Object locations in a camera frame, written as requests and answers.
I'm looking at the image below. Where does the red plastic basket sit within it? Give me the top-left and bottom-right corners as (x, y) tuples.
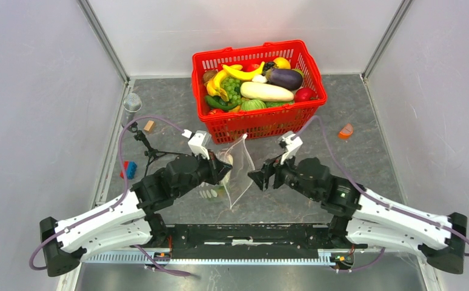
(191, 40), (327, 144)

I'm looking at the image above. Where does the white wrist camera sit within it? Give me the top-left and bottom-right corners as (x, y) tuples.
(278, 131), (303, 165)
(181, 129), (211, 160)

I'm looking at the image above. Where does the white long squash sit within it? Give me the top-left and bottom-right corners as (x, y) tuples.
(240, 82), (294, 102)

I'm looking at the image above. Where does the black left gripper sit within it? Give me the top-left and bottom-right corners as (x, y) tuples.
(175, 147), (233, 198)

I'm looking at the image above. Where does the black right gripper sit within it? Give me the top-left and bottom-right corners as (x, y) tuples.
(247, 148), (319, 202)

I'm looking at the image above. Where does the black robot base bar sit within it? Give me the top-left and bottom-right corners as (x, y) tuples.
(145, 223), (354, 259)

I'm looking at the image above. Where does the red apple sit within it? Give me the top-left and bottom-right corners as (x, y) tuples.
(294, 87), (317, 102)

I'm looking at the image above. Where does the yellow lemon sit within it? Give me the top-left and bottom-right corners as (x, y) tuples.
(273, 57), (291, 69)

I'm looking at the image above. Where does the red blue toy brick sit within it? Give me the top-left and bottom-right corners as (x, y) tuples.
(123, 161), (138, 180)

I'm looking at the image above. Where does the purple eggplant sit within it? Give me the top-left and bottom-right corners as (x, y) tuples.
(265, 68), (304, 91)

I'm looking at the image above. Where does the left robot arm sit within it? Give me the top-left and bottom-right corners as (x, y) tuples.
(35, 153), (233, 277)

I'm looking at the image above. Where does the dark green cucumber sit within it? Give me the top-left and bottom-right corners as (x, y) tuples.
(204, 95), (238, 112)

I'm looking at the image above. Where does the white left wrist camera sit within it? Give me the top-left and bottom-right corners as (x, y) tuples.
(181, 129), (211, 160)

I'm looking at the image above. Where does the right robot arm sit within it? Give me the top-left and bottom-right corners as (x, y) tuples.
(248, 158), (467, 275)

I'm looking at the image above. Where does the green grape bunch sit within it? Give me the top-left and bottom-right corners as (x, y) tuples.
(221, 76), (242, 105)

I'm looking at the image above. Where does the clear zip top bag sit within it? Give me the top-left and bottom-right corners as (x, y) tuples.
(198, 133), (255, 209)

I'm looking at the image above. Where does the yellow banana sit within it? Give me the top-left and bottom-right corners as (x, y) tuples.
(222, 61), (265, 81)
(205, 70), (231, 103)

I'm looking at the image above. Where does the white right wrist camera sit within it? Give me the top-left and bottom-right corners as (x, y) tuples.
(278, 131), (303, 165)

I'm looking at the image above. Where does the orange slice toy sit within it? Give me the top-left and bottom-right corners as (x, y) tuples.
(338, 123), (354, 139)

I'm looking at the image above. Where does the small wooden block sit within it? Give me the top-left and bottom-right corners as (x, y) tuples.
(143, 120), (155, 134)

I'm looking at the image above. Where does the black mini tripod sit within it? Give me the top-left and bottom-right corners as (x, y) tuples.
(128, 122), (181, 176)

